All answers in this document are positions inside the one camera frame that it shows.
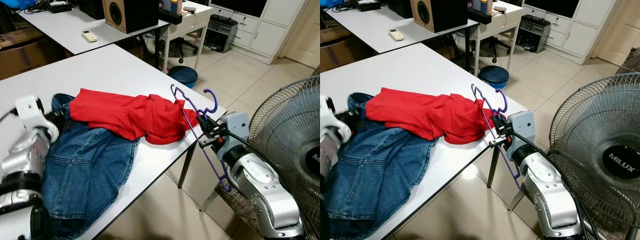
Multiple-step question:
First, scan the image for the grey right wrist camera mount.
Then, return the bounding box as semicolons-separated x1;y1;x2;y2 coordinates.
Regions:
220;111;250;151
507;111;537;151

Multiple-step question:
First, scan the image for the purple plastic clothes hanger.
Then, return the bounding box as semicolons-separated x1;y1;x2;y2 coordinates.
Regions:
470;83;526;193
170;84;234;194

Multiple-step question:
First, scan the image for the black box appliance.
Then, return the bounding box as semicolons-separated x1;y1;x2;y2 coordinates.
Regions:
204;14;239;54
515;14;551;54

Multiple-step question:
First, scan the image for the white side desk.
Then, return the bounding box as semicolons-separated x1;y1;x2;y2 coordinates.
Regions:
470;0;523;76
159;0;215;75

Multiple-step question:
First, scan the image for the blue-green round stool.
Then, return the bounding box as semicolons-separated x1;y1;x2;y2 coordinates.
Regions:
478;65;510;90
167;65;199;89

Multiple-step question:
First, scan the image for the red garment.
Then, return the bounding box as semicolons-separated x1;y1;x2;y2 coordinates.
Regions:
365;87;493;146
69;88;201;146

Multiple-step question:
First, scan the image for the brown cardboard box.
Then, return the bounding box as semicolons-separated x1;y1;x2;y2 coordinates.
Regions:
0;26;71;81
320;25;371;73

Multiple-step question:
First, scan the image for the small black flat device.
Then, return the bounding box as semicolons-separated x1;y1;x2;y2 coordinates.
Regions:
46;1;74;14
356;1;383;13

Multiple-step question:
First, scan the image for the black box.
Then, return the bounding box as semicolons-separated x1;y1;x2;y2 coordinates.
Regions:
77;0;106;21
387;0;415;19

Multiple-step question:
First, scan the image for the grey standing fan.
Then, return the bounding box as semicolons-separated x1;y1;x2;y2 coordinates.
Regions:
247;75;321;236
548;72;640;240

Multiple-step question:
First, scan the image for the long black bar device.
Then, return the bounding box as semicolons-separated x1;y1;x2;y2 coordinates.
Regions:
159;10;184;26
467;9;493;25

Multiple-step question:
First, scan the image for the wooden loudspeaker box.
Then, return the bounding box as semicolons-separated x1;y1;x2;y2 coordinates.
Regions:
411;0;468;33
102;0;160;34

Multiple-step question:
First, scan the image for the white cabinet with drawers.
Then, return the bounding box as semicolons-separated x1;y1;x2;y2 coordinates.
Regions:
209;0;307;66
520;0;618;66

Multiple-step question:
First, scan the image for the blue denim jacket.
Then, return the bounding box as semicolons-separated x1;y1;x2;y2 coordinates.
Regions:
39;93;142;240
325;92;441;240

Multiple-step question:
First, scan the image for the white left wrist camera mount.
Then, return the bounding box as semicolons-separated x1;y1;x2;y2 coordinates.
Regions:
320;95;351;146
14;96;61;145

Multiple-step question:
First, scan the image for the black office chair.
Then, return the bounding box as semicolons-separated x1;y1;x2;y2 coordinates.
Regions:
162;35;201;66
477;35;511;65

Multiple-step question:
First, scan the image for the white table with black legs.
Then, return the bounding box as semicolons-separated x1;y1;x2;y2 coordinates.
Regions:
322;0;473;71
17;0;171;68
0;43;228;240
320;42;530;240

